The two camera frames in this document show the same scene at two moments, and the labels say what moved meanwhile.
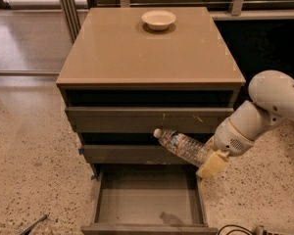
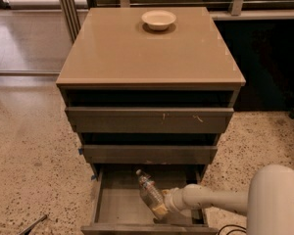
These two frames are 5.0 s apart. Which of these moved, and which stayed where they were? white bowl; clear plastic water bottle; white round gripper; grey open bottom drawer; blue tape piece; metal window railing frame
Moved: clear plastic water bottle; white round gripper
Stayed: metal window railing frame; grey open bottom drawer; blue tape piece; white bowl
